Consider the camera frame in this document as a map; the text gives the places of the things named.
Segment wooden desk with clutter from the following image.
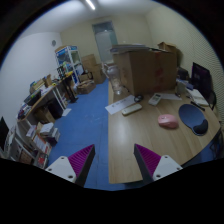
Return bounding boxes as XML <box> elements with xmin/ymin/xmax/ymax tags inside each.
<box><xmin>17</xmin><ymin>75</ymin><xmax>77</xmax><ymax>122</ymax></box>

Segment black pen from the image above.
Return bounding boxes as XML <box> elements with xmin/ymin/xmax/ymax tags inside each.
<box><xmin>190</xmin><ymin>101</ymin><xmax>205</xmax><ymax>111</ymax></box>

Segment low shelf with boxes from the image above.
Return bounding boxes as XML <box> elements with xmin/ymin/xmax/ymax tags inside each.
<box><xmin>4</xmin><ymin>122</ymin><xmax>60</xmax><ymax>169</ymax></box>

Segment pink computer mouse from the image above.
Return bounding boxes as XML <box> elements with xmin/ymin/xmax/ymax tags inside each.
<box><xmin>158</xmin><ymin>114</ymin><xmax>179</xmax><ymax>129</ymax></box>

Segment ceiling light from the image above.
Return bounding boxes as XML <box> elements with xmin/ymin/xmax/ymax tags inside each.
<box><xmin>85</xmin><ymin>0</ymin><xmax>96</xmax><ymax>10</ymax></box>

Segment black monitor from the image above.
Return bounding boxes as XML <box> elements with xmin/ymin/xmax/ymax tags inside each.
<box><xmin>191</xmin><ymin>63</ymin><xmax>212</xmax><ymax>98</ymax></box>

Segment white notebook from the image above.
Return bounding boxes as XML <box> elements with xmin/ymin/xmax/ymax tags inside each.
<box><xmin>188</xmin><ymin>89</ymin><xmax>208</xmax><ymax>106</ymax></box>

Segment glass display cabinet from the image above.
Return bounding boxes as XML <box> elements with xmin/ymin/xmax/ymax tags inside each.
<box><xmin>55</xmin><ymin>45</ymin><xmax>84</xmax><ymax>84</ymax></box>

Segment clear plastic water jug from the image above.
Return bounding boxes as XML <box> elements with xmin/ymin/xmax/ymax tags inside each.
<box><xmin>107</xmin><ymin>65</ymin><xmax>127</xmax><ymax>95</ymax></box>

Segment white paper sheet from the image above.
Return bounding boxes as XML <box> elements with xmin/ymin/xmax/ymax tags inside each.
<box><xmin>105</xmin><ymin>95</ymin><xmax>135</xmax><ymax>115</ymax></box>

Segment cream remote control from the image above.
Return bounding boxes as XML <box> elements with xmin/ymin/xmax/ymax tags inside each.
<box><xmin>122</xmin><ymin>104</ymin><xmax>142</xmax><ymax>116</ymax></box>

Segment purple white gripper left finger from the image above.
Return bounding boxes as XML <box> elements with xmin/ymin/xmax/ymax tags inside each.
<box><xmin>46</xmin><ymin>144</ymin><xmax>95</xmax><ymax>187</ymax></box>

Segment white remote control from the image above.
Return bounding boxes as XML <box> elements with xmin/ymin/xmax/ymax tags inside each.
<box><xmin>148</xmin><ymin>93</ymin><xmax>162</xmax><ymax>106</ymax></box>

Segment door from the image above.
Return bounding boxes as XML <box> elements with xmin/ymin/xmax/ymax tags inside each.
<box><xmin>92</xmin><ymin>21</ymin><xmax>118</xmax><ymax>62</ymax></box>

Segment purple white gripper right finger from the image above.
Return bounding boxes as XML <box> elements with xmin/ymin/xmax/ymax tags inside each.
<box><xmin>134</xmin><ymin>144</ymin><xmax>182</xmax><ymax>184</ymax></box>

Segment stacked cardboard boxes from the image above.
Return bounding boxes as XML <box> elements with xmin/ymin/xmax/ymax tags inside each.
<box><xmin>81</xmin><ymin>54</ymin><xmax>106</xmax><ymax>84</ymax></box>

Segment large cardboard box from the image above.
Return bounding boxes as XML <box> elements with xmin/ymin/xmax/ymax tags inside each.
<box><xmin>113</xmin><ymin>50</ymin><xmax>177</xmax><ymax>96</ymax></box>

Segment blue mouse pad wrist rest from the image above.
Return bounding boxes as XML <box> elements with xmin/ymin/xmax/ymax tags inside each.
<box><xmin>178</xmin><ymin>104</ymin><xmax>208</xmax><ymax>136</ymax></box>

